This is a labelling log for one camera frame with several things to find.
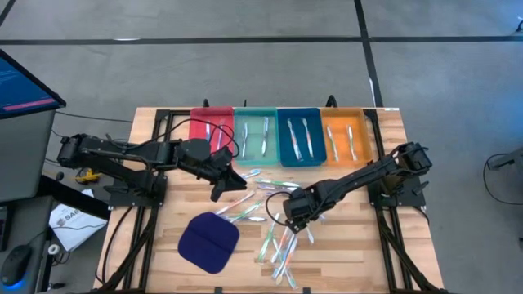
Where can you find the black desk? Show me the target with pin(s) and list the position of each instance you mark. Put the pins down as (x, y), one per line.
(20, 228)

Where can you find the white tape roll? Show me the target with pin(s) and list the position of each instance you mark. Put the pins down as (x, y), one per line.
(49, 249)

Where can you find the dark blue plastic bin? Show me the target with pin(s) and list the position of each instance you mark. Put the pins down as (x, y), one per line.
(320, 143)

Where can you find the purple cloth mat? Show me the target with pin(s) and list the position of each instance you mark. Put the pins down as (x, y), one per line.
(208, 243)

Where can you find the grey stand foot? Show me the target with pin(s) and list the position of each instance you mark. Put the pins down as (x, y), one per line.
(506, 159)

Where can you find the pile of wrapped toothbrushes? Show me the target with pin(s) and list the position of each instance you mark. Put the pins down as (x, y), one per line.
(286, 255)

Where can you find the orange plastic bin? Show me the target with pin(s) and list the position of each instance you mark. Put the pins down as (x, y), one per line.
(341, 122)

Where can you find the purple toothbrush in clear wrapper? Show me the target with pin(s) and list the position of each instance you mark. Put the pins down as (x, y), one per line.
(253, 219)
(269, 188)

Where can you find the white toothbrush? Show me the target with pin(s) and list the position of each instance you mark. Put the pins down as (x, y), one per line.
(265, 136)
(221, 134)
(244, 141)
(309, 234)

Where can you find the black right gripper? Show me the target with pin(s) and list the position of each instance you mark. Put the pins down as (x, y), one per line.
(304, 202)

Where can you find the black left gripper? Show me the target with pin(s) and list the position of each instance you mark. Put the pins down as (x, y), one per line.
(214, 167)

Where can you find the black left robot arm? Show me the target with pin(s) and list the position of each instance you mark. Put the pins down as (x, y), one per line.
(122, 149)

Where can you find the yellow hand tool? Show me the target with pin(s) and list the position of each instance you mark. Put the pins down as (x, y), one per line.
(88, 176)

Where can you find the light teal plastic bin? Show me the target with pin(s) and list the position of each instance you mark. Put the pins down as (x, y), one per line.
(255, 122)

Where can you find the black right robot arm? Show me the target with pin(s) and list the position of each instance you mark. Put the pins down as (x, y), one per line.
(367, 173)

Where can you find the white paper booklet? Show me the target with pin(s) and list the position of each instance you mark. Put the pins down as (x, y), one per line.
(73, 228)

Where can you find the blue toothbrush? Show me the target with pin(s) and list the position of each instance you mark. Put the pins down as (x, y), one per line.
(251, 173)
(208, 132)

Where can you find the pink plastic bin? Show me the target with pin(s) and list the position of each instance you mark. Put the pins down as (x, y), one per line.
(196, 134)

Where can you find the black computer mouse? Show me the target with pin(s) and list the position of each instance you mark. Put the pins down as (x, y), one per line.
(15, 263)

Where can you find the computer monitor with blue screen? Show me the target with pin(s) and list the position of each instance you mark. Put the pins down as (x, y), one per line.
(20, 90)

